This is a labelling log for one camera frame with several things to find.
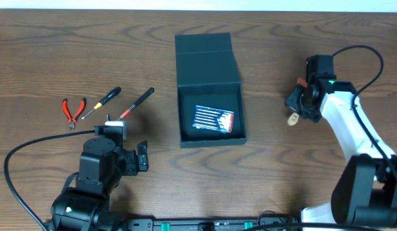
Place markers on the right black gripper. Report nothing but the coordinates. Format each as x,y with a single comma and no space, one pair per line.
291,102

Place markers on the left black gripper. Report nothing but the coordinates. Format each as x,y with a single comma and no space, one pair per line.
141,159

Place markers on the black yellow screwdriver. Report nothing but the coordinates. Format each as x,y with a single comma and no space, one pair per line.
112,94

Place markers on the black red claw hammer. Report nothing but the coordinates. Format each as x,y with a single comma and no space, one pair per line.
136,103

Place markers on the dark green open box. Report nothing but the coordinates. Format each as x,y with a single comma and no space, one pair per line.
208,75

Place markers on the orange scraper wooden handle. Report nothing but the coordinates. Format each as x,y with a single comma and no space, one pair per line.
293,119

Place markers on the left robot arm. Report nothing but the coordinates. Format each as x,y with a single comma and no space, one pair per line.
102,164

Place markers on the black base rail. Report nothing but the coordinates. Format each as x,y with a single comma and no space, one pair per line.
205,224

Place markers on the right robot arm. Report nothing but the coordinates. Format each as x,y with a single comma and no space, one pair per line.
366,193

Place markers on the blue drill bit pack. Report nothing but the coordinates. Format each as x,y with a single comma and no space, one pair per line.
213,119

